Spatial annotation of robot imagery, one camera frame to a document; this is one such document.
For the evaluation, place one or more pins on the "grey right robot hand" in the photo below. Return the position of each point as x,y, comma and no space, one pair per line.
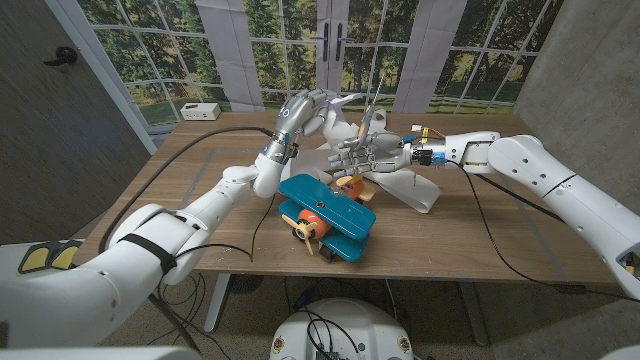
380,152

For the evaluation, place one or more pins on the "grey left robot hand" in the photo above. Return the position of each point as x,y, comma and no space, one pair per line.
295,115

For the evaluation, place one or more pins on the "white receipt paper strip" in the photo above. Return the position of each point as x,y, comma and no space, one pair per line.
410,187

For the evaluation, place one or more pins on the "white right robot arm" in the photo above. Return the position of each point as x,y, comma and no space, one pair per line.
550,185

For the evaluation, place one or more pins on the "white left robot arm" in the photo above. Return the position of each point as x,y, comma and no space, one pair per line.
150,240

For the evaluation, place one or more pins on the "teal orange toy plane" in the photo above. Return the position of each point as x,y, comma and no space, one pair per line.
330,207

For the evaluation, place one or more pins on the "white power strip box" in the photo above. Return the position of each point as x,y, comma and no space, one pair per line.
200,111

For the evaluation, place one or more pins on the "printed forest window backdrop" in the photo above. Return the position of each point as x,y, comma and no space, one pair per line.
400,50

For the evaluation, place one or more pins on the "black round floor object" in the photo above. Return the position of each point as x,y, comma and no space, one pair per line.
246,283

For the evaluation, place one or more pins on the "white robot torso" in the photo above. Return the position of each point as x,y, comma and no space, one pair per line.
345,325

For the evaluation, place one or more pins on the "white table leg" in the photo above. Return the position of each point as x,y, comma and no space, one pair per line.
472,315
217,305

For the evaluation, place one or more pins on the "yellow black floor object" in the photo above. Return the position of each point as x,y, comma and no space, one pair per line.
35,257

